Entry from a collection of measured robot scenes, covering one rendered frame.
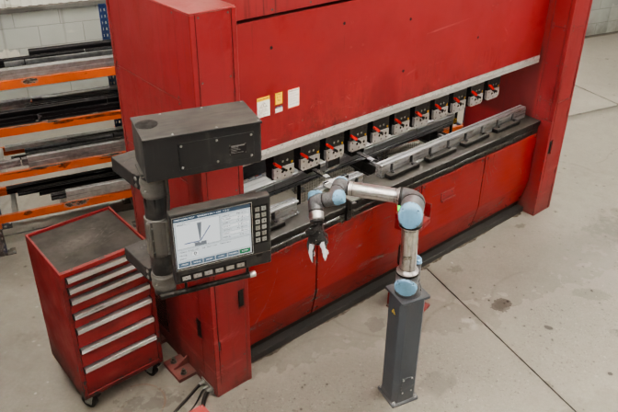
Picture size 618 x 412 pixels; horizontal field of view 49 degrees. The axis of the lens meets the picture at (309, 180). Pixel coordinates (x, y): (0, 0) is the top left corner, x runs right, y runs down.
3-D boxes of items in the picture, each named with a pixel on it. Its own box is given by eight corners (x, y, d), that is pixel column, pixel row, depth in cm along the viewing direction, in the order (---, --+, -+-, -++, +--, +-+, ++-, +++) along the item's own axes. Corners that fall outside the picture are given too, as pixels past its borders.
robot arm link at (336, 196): (344, 182, 340) (324, 187, 344) (339, 193, 330) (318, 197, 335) (349, 196, 343) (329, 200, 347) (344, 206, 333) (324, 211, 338)
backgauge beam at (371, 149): (214, 220, 411) (213, 205, 406) (202, 210, 420) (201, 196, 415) (456, 123, 541) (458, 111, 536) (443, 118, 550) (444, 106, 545)
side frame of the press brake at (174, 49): (218, 398, 401) (188, 14, 290) (149, 324, 458) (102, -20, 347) (252, 378, 415) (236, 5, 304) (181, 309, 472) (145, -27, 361)
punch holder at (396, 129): (393, 136, 449) (394, 113, 441) (383, 131, 455) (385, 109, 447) (408, 131, 457) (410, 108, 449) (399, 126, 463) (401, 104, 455)
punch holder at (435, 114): (433, 120, 471) (435, 99, 464) (424, 117, 477) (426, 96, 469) (447, 116, 480) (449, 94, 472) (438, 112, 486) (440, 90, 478)
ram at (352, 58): (222, 175, 365) (212, 29, 326) (213, 169, 370) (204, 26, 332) (539, 62, 535) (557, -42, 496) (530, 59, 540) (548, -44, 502)
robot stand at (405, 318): (418, 398, 402) (430, 295, 365) (392, 408, 395) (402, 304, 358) (402, 378, 416) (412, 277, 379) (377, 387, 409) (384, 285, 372)
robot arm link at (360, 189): (429, 185, 341) (334, 170, 351) (426, 195, 331) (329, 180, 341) (426, 204, 346) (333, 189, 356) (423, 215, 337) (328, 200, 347)
